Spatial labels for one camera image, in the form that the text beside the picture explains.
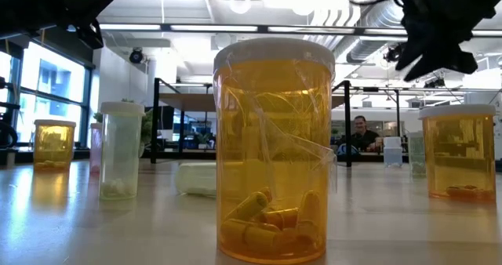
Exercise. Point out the black office chair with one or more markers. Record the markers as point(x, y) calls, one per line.
point(9, 105)

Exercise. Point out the silver ventilation duct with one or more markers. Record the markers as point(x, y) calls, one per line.
point(364, 51)

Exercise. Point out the person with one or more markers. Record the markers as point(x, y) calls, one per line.
point(362, 137)

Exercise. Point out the large window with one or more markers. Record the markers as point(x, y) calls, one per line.
point(51, 80)

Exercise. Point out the black track spotlight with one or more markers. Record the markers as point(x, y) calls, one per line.
point(434, 83)
point(392, 54)

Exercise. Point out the taped orange pill bottle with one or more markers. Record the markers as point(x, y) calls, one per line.
point(274, 139)

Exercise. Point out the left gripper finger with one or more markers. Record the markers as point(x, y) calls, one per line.
point(91, 33)
point(70, 2)

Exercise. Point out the black ceiling spotlight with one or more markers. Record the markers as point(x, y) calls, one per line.
point(136, 56)

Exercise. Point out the round pendant lamp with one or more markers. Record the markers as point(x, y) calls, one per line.
point(240, 4)

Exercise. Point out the small potted plant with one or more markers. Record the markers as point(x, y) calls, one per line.
point(203, 140)

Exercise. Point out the green tinted pill bottle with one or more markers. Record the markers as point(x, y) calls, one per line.
point(417, 155)
point(194, 178)
point(119, 151)

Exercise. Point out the wooden shelf black metal frame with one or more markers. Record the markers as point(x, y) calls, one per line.
point(184, 102)

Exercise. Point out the orange pill bottle white cap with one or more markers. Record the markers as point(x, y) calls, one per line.
point(54, 147)
point(459, 159)

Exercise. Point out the blue white round object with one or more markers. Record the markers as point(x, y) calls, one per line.
point(347, 150)

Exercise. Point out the clear pill bottle white cap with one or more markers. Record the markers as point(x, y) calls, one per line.
point(392, 153)

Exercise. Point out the overhead light bar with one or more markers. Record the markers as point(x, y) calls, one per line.
point(215, 28)

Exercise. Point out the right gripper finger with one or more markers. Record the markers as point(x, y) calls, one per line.
point(451, 59)
point(413, 47)

